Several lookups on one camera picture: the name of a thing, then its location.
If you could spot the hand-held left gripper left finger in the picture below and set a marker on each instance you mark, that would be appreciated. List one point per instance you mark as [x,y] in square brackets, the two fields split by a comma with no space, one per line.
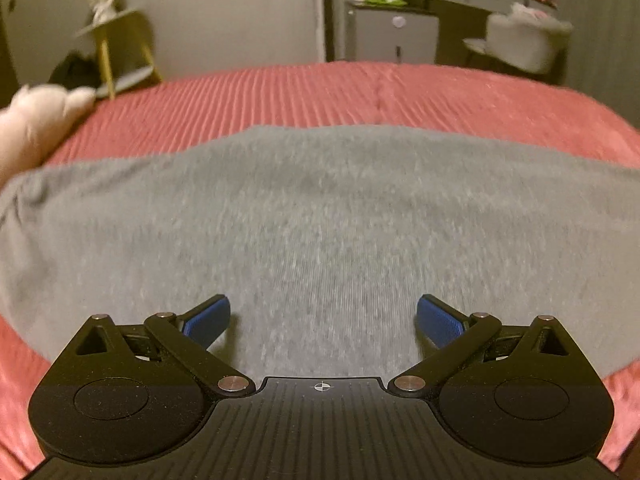
[207,317]

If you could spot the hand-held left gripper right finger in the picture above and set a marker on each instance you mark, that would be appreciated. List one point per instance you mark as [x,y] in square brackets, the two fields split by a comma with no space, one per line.
[440,317]

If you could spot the grey pants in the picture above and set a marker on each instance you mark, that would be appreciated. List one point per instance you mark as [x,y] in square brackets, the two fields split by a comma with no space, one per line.
[320,230]

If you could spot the red ribbed bed blanket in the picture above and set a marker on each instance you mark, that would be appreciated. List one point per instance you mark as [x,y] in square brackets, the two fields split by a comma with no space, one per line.
[350,95]

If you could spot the white plush toy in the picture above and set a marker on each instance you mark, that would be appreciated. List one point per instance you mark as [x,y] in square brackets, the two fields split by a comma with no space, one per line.
[30,120]

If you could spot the dark bag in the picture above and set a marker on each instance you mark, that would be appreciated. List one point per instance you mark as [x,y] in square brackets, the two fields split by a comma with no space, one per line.
[75,70]

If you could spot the grey cabinet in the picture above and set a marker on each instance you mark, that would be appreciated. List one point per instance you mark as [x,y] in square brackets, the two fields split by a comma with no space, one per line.
[380,35]

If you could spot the white chair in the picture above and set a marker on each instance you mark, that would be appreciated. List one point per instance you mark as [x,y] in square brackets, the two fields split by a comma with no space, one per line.
[525,40]

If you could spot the side table with gold legs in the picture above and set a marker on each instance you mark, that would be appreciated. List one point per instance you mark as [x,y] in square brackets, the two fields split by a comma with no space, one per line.
[122,22]

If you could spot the green mat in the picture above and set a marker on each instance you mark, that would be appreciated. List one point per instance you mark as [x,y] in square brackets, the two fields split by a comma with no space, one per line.
[385,3]

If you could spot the dark wall post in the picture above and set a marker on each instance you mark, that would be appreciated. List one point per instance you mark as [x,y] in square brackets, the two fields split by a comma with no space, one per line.
[327,10]

